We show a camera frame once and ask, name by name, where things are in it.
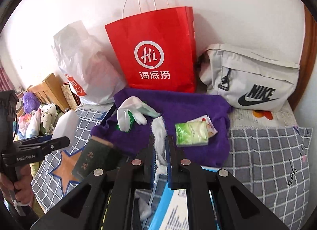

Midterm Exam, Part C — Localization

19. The blue tissue pack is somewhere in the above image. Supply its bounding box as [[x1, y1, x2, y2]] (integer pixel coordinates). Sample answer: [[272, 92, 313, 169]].
[[149, 166, 221, 230]]

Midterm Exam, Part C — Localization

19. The white glove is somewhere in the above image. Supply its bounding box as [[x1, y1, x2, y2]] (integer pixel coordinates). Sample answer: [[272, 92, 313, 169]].
[[117, 96, 161, 131]]

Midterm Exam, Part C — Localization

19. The white plastic shopping bag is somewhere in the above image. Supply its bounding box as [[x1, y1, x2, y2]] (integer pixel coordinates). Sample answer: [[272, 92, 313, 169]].
[[51, 20, 127, 105]]

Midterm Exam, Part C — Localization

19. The grey checked cloth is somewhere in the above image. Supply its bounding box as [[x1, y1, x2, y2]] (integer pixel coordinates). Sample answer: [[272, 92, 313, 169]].
[[31, 104, 311, 230]]

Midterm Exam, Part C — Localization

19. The green tissue packet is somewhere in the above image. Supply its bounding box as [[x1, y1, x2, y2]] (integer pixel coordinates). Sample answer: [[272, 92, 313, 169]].
[[175, 121, 210, 147]]

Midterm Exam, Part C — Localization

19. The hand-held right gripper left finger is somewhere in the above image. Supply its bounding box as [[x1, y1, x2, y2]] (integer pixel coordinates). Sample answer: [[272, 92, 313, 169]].
[[31, 136, 156, 230]]

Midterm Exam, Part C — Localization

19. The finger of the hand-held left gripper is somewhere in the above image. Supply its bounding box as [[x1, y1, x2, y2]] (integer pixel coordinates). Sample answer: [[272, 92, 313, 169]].
[[41, 136, 71, 156], [15, 140, 53, 146]]

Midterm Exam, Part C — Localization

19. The purple fabric tray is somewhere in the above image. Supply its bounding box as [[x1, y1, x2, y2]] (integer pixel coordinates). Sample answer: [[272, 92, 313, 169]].
[[90, 88, 233, 168]]

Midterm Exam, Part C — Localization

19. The green bed sheet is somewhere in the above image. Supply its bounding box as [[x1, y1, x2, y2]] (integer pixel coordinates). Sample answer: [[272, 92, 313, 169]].
[[31, 190, 49, 219]]

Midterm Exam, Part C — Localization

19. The dark green tea tin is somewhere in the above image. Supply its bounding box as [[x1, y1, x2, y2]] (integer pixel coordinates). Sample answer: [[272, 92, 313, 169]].
[[72, 136, 124, 182]]

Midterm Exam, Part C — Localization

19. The wooden headboard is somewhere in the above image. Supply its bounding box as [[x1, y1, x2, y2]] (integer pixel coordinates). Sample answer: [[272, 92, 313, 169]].
[[27, 73, 71, 112]]

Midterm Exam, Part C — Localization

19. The white black-spotted fabric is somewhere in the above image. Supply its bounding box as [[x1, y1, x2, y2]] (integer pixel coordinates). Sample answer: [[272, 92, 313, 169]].
[[37, 103, 60, 134]]

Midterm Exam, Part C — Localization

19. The colourful printed bedding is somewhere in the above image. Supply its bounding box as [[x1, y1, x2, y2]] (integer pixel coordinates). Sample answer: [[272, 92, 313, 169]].
[[15, 111, 41, 141]]

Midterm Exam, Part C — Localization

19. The brown illustrated book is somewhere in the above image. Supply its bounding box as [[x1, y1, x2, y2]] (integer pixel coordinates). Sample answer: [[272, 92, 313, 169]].
[[61, 83, 82, 112]]

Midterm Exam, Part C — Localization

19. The red paper bag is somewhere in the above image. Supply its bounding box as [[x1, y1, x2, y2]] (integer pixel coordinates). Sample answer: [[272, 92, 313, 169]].
[[104, 0, 197, 93]]

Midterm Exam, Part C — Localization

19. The purple plush toy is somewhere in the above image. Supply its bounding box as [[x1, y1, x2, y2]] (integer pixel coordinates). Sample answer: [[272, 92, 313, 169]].
[[23, 92, 41, 114]]

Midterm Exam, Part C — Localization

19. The person's left hand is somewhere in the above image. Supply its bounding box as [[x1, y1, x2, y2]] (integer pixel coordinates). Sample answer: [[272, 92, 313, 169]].
[[13, 167, 33, 206]]

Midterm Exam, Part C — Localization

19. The grey waist bag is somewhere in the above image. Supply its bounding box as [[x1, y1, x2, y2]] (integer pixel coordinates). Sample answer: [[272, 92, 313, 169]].
[[198, 44, 301, 112]]

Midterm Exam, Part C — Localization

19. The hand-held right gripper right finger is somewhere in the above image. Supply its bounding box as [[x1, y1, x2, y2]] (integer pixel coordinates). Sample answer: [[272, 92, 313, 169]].
[[166, 135, 289, 230]]

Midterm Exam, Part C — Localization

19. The white fluffy cloth strip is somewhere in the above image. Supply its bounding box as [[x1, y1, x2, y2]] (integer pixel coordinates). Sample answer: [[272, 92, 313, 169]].
[[151, 116, 167, 176]]

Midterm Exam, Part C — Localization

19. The fruit print packet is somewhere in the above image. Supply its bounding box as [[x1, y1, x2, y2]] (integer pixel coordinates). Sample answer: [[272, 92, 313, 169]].
[[186, 115, 218, 138]]

